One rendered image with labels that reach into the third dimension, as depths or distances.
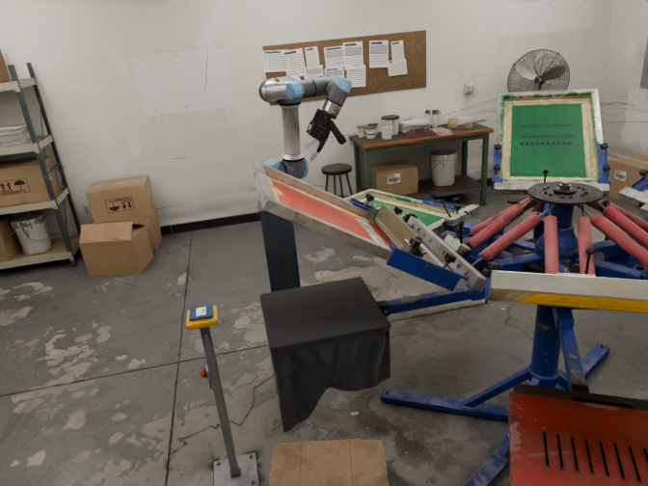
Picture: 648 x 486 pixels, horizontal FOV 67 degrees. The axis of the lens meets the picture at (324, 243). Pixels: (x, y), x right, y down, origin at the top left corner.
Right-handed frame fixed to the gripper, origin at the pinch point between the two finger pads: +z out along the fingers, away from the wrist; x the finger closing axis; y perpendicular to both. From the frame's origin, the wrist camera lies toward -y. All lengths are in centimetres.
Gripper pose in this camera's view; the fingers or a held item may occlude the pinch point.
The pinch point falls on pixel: (313, 158)
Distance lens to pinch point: 216.1
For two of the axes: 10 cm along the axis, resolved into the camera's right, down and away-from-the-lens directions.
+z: -4.3, 8.7, 2.6
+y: -8.8, -3.3, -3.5
